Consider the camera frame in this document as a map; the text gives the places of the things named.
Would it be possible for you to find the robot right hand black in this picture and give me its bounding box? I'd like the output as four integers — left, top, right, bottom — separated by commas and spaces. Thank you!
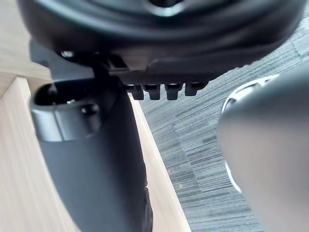
16, 0, 309, 232

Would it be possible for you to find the silver robot right leg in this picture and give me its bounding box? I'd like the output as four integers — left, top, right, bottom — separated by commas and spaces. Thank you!
217, 70, 309, 232

